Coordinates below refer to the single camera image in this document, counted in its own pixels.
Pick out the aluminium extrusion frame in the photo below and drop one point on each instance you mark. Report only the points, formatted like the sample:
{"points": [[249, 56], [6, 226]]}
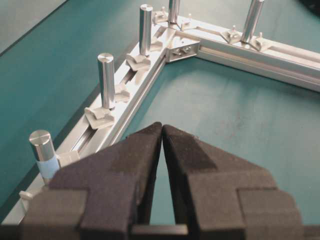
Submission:
{"points": [[261, 56]]}

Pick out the metal post with blue tape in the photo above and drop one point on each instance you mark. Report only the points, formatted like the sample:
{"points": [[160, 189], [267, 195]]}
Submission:
{"points": [[46, 158]]}

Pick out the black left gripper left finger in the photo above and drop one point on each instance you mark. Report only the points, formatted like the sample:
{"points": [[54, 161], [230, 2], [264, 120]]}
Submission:
{"points": [[101, 196]]}

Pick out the corner metal post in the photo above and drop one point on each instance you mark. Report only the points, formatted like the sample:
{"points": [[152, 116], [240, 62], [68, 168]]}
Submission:
{"points": [[173, 11]]}

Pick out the corner bracket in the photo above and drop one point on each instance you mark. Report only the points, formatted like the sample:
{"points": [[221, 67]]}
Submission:
{"points": [[182, 51]]}

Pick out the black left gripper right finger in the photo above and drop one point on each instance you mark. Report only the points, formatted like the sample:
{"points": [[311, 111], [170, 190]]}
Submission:
{"points": [[221, 196]]}

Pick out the far right metal post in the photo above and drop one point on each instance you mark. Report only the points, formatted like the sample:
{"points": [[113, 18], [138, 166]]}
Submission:
{"points": [[252, 20]]}

